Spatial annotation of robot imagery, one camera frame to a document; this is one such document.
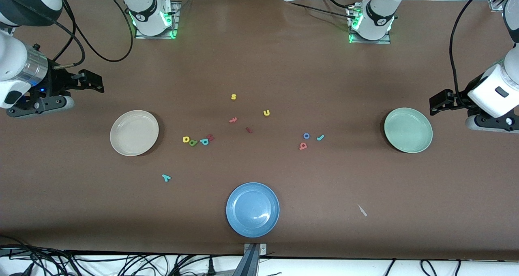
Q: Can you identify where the light green plate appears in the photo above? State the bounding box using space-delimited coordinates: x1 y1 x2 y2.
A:
384 107 433 154

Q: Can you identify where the beige brown plate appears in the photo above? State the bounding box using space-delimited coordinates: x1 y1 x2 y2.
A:
110 110 159 156

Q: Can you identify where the brown table cover sheet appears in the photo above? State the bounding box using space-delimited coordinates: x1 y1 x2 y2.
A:
0 0 519 261

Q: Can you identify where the blue plate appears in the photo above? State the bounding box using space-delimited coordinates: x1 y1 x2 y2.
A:
226 182 280 238

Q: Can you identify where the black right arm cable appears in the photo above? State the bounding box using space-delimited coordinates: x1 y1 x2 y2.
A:
51 0 134 70

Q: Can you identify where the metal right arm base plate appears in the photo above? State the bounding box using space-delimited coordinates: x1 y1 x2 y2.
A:
135 1 180 39

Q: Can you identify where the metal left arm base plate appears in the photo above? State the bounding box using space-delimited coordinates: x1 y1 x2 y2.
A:
347 6 392 45

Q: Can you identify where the black cable on table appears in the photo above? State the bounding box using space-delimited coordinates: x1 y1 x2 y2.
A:
289 1 355 18
322 0 358 9

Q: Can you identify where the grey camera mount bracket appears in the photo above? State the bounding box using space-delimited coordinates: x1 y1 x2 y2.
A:
233 243 267 276

